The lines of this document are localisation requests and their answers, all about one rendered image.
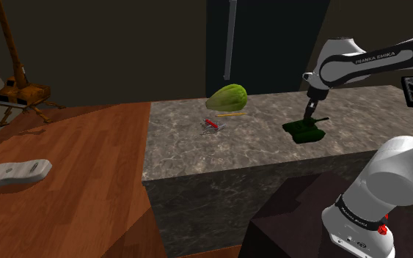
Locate dark green toy tank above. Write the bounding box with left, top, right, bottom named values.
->
left=282, top=117, right=330, bottom=145

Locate green cabbage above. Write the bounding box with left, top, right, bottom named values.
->
left=205, top=83, right=249, bottom=113

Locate red pocket knife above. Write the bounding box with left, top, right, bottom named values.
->
left=200, top=119, right=227, bottom=136

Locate dark robot stand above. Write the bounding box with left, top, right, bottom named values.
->
left=238, top=170, right=413, bottom=258

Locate orange toy crane truck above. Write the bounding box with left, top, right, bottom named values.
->
left=0, top=0, right=67, bottom=128

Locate dark refrigerator with grey handle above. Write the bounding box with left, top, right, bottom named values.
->
left=205, top=0, right=332, bottom=99

